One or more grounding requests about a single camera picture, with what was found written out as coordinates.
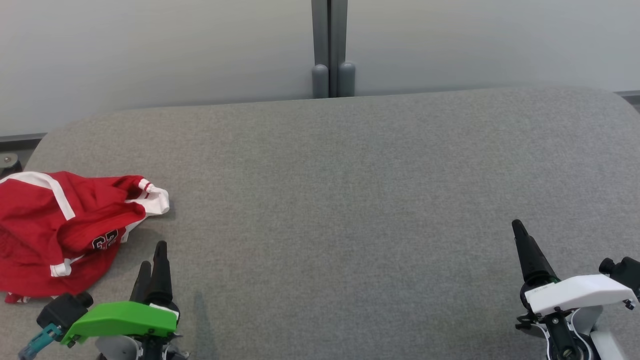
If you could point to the red shorts with white stripe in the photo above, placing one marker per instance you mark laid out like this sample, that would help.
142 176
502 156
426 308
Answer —
50 282

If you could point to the grey vertical wall post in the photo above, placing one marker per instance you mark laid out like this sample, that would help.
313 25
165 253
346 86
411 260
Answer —
330 50

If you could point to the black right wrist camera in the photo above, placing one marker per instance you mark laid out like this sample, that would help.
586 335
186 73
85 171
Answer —
625 272

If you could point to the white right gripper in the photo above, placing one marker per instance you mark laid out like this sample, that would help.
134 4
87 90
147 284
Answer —
580 292

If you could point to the grey wall bottom rail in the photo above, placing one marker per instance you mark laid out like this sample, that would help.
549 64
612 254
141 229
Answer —
629 96

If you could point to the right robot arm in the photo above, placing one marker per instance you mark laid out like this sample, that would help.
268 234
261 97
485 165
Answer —
605 345

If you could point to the round metal floor fitting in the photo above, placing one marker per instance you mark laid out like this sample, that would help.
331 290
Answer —
7 164

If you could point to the red and white jersey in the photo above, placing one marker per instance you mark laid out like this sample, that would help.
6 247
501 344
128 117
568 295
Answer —
100 200

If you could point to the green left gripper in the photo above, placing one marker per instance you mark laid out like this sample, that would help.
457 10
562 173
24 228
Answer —
125 320

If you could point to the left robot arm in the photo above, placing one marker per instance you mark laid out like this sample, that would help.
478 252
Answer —
117 350

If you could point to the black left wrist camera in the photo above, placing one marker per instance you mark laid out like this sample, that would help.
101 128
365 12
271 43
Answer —
62 310

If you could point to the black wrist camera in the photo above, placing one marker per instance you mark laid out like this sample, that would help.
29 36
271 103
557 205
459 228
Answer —
62 310
625 272

